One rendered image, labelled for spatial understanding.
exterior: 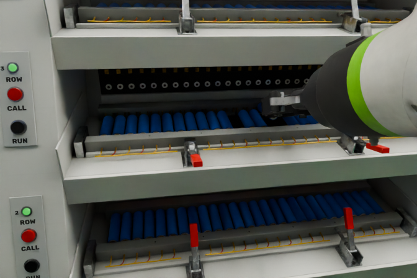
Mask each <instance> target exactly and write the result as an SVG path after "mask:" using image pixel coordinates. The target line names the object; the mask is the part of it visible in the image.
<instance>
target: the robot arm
mask: <svg viewBox="0 0 417 278"><path fill-rule="evenodd" d="M371 27H372V24H371V23H365V24H361V37H359V38H358V39H356V40H354V41H352V42H349V43H347V44H346V47H345V48H343V49H341V50H339V51H337V52H336V53H334V54H332V55H331V56H330V57H329V58H328V59H327V60H326V61H325V63H324V64H323V66H322V67H321V68H318V69H317V70H316V71H315V72H314V73H313V74H312V75H311V77H310V79H309V80H308V82H307V84H305V85H303V87H301V88H298V89H294V90H293V91H292V93H291V94H289V95H286V96H285V95H284V92H279V91H272V92H270V93H269V95H268V96H266V97H265V98H263V99H261V109H262V115H263V118H264V119H268V118H273V117H278V118H282V117H291V116H297V115H299V118H300V119H301V118H306V117H307V116H308V115H311V116H312V117H313V118H314V119H315V120H316V121H317V122H318V123H320V124H322V125H323V126H325V127H328V128H334V129H337V130H338V131H340V132H342V133H344V134H347V135H350V136H354V137H367V139H369V143H370V145H371V146H378V142H379V139H380V137H417V3H416V6H415V8H414V10H413V12H412V13H411V14H410V15H409V16H408V17H407V18H405V19H403V20H402V21H400V22H399V23H397V24H395V25H393V26H391V27H389V28H387V29H385V30H382V31H380V32H378V33H376V34H372V28H371Z"/></svg>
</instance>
